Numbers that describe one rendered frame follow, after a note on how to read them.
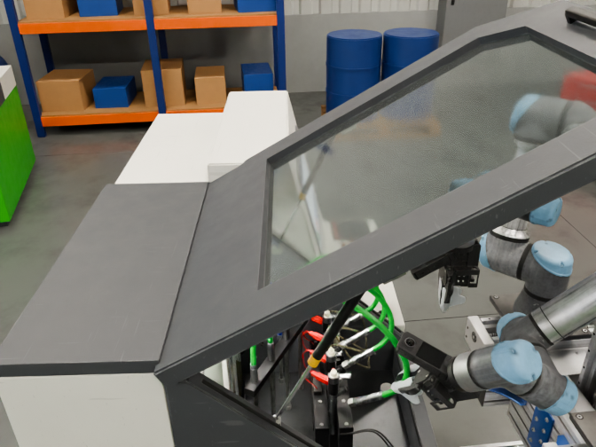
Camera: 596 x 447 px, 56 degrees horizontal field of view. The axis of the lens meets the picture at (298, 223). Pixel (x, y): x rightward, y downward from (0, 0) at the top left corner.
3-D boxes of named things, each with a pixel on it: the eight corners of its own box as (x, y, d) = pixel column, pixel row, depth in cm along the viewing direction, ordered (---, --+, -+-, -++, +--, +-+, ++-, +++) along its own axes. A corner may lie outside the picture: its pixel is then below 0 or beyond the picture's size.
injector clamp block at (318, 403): (351, 466, 151) (354, 427, 143) (315, 467, 151) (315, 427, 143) (341, 375, 181) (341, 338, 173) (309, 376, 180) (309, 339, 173)
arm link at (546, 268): (559, 304, 161) (568, 264, 155) (513, 286, 169) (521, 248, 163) (572, 285, 169) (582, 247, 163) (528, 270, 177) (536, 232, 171)
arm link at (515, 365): (546, 391, 96) (510, 370, 94) (497, 399, 105) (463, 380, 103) (548, 349, 100) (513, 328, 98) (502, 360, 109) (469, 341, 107)
